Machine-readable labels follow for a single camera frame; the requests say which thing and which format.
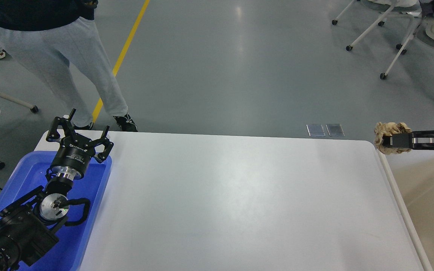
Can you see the brown paper ball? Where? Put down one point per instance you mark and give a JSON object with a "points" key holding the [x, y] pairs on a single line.
{"points": [[389, 129]]}

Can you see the right metal floor plate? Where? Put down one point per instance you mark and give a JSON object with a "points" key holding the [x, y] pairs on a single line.
{"points": [[335, 130]]}

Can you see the left metal floor plate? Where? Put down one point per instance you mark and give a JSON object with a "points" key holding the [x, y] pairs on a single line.
{"points": [[315, 130]]}

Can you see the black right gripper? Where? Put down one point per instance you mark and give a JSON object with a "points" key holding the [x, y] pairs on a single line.
{"points": [[416, 140]]}

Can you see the beige plastic bin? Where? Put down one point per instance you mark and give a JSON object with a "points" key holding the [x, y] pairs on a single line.
{"points": [[411, 176]]}

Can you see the metal floor plate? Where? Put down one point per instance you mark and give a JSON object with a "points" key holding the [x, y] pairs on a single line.
{"points": [[315, 130], [335, 130]]}

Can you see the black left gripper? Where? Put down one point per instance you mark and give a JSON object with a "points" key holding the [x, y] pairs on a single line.
{"points": [[74, 152]]}

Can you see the white rolling chair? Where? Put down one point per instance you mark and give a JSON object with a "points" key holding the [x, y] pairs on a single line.
{"points": [[407, 9]]}

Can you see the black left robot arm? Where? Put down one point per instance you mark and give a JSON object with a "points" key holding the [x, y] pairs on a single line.
{"points": [[29, 225]]}

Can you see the person in grey trousers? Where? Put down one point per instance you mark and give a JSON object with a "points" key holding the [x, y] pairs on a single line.
{"points": [[46, 36]]}

